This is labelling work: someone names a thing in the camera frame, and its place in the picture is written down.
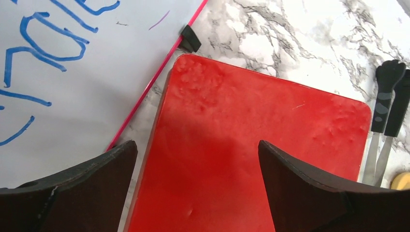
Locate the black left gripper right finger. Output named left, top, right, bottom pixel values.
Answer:
left=258, top=140, right=410, bottom=232

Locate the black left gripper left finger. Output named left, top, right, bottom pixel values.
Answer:
left=0, top=140, right=138, bottom=232

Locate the red box lid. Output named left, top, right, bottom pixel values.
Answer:
left=125, top=54, right=372, bottom=232

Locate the yellow plastic tray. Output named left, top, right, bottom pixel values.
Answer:
left=390, top=172, right=410, bottom=190

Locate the pink framed whiteboard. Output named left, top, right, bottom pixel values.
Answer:
left=0, top=0, right=205, bottom=188

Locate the black whiteboard stand foot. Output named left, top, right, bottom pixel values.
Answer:
left=178, top=25, right=202, bottom=53

